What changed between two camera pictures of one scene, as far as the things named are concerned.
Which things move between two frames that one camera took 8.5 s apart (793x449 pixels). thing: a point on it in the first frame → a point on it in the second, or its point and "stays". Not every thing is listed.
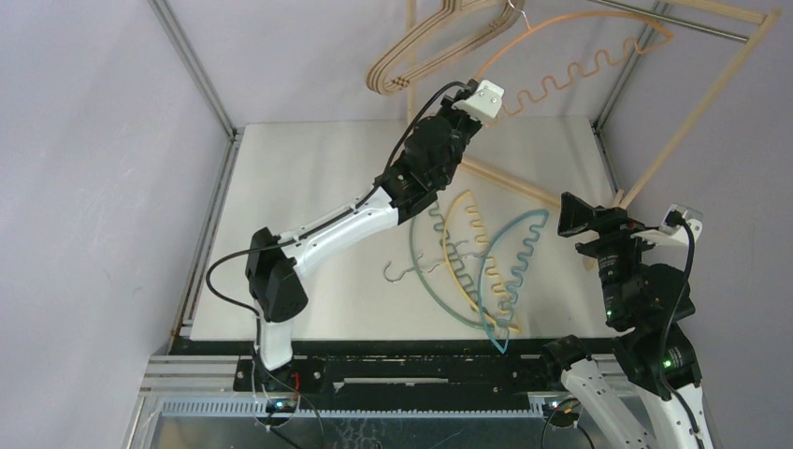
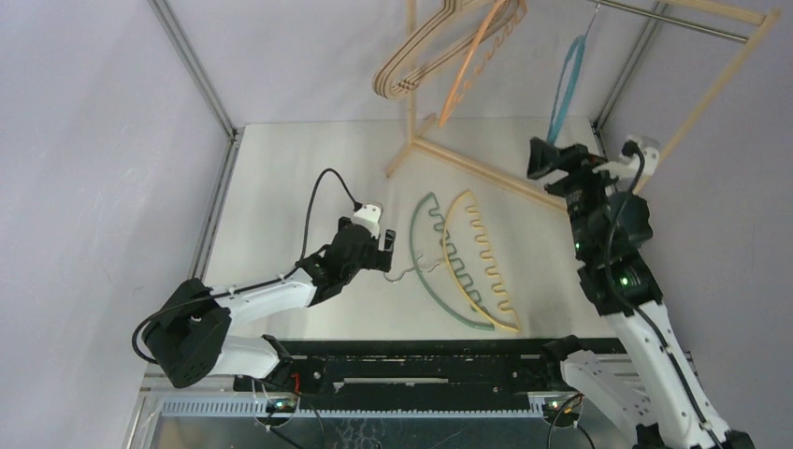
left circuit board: x=281 y=405 stays
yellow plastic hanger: x=470 y=265 stays
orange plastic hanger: x=669 y=35 → x=494 y=34
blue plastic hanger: x=499 y=270 → x=565 y=84
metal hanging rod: x=672 y=21 stays
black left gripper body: x=461 y=128 → x=369 y=259
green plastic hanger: x=441 y=274 stays
